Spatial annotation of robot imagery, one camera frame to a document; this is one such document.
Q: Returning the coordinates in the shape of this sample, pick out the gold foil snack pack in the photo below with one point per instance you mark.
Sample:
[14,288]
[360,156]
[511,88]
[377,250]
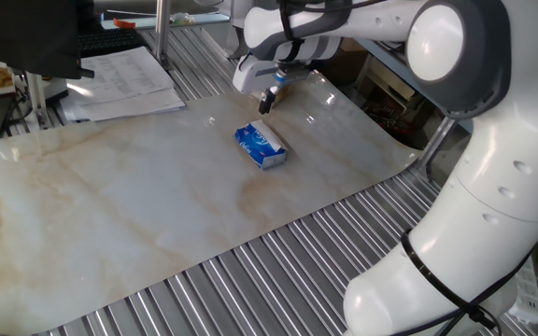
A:
[287,92]

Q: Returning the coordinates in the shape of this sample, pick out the small orange item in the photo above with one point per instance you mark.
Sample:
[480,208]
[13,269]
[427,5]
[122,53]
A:
[124,23]

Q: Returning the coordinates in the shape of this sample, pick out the crumpled white item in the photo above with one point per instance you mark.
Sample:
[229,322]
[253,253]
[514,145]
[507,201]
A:
[182,18]

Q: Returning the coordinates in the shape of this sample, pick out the grey metal base plate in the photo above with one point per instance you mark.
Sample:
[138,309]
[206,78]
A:
[236,46]

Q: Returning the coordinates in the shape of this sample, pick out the white paper stack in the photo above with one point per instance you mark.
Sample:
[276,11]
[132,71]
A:
[133,107]

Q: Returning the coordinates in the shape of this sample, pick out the black keyboard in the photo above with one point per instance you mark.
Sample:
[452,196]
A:
[110,42]

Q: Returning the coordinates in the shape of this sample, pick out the silver camera box blue cap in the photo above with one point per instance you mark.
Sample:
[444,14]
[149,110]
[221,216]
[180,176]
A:
[297,74]

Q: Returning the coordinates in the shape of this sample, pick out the black monitor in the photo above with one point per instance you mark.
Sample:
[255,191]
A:
[26,32]

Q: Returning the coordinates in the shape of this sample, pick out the white power strip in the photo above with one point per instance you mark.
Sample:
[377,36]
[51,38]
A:
[528,294]

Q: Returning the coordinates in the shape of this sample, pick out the marble pattern table mat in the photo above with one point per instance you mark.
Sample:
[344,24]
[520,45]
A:
[110,196]

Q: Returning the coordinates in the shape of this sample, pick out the aluminium frame post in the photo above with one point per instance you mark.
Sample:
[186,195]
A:
[162,32]

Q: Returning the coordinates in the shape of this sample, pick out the white stand column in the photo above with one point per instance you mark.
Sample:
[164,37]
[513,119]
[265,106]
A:
[234,11]

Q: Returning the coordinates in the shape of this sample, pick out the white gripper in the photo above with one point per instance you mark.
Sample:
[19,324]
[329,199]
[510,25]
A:
[255,74]

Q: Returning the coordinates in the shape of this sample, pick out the aluminium frame leg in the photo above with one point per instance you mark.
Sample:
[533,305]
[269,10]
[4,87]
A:
[437,144]

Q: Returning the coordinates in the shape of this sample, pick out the printed paper sheet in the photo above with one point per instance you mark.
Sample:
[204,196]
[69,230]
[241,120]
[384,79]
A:
[119,74]

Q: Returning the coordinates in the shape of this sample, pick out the blue white tissue pack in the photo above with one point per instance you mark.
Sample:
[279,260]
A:
[255,140]

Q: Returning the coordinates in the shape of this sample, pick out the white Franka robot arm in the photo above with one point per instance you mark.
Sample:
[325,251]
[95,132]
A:
[507,163]

